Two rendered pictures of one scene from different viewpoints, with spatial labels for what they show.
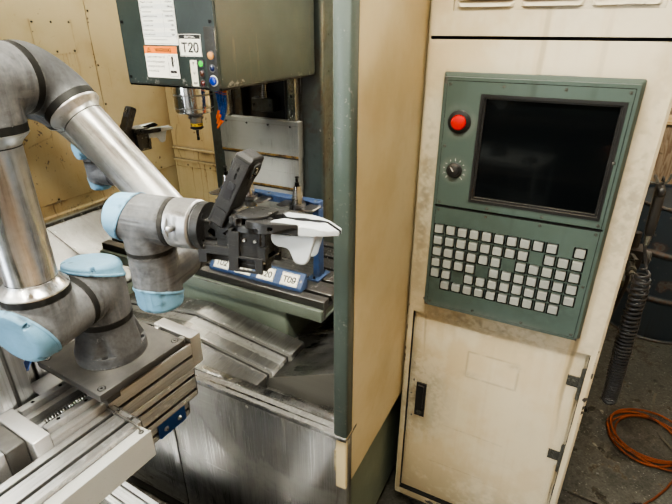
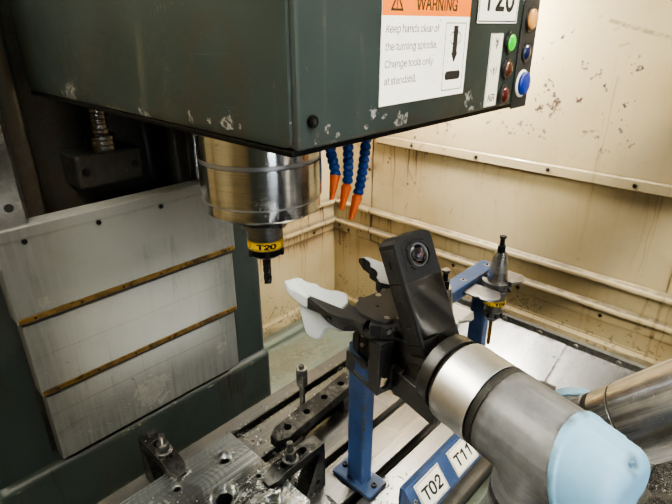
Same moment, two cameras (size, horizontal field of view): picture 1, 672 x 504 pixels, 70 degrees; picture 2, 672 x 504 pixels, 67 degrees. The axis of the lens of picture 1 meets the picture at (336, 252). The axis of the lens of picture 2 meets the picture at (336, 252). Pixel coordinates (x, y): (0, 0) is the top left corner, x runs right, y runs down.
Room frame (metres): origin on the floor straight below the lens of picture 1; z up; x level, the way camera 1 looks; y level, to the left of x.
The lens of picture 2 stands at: (1.77, 1.19, 1.73)
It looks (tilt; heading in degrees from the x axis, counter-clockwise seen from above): 24 degrees down; 286
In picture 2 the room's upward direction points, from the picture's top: straight up
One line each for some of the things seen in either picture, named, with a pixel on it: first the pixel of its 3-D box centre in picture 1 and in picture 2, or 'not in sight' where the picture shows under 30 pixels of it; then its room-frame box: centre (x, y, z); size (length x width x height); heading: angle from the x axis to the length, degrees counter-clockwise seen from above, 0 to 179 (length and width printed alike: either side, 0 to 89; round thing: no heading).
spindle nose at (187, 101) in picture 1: (193, 96); (260, 162); (2.05, 0.59, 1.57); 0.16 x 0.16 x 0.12
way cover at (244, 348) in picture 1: (189, 335); not in sight; (1.60, 0.59, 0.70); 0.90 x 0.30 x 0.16; 63
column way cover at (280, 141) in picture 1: (262, 168); (143, 311); (2.44, 0.38, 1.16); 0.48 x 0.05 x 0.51; 63
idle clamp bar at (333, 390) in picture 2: not in sight; (316, 415); (2.06, 0.35, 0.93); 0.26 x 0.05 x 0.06; 68
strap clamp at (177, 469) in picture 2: not in sight; (164, 463); (2.28, 0.60, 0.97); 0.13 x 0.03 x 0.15; 153
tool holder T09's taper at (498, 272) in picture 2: (297, 194); (499, 265); (1.71, 0.14, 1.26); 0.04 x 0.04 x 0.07
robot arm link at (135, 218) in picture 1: (145, 220); not in sight; (0.69, 0.29, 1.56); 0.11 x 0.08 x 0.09; 73
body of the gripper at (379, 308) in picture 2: (132, 139); (407, 349); (1.82, 0.77, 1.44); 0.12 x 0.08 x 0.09; 141
